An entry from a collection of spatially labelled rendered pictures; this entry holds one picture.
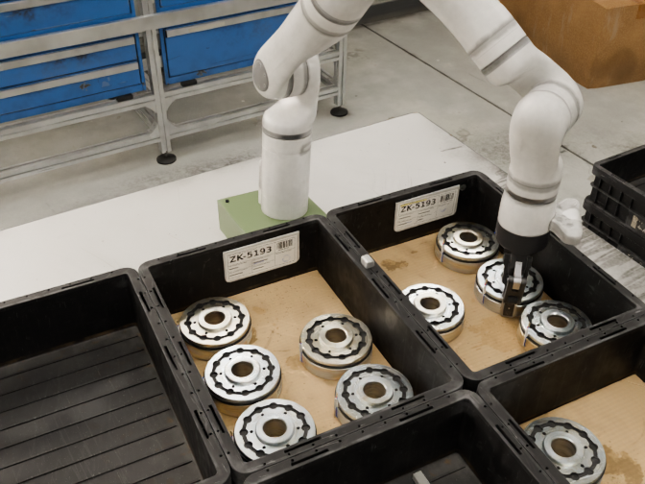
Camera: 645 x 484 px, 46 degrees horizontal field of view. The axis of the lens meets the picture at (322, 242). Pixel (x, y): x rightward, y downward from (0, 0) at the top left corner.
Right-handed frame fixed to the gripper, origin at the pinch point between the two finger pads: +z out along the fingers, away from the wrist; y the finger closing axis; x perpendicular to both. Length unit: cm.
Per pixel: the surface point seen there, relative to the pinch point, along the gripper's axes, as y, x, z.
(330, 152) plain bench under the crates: -61, -40, 15
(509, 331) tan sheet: 5.4, 0.5, 2.3
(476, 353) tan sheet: 11.0, -4.0, 2.3
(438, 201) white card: -16.6, -12.7, -4.5
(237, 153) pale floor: -168, -101, 85
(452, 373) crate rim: 25.1, -7.5, -7.6
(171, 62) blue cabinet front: -161, -122, 44
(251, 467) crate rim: 43, -27, -8
